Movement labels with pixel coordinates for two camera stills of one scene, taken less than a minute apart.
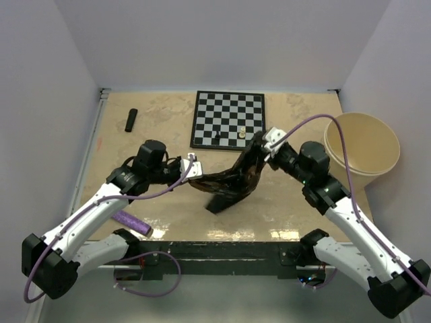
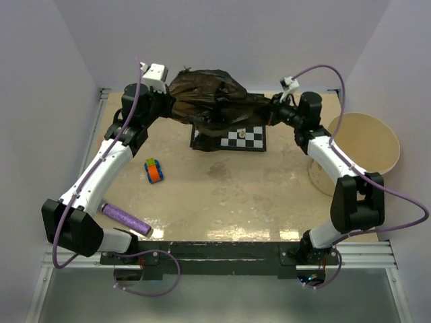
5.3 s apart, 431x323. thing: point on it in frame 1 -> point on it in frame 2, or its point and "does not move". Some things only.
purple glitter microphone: (133, 222) does not move
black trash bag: (235, 185) -> (216, 103)
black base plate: (159, 258) does not move
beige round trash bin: (372, 149) does not move
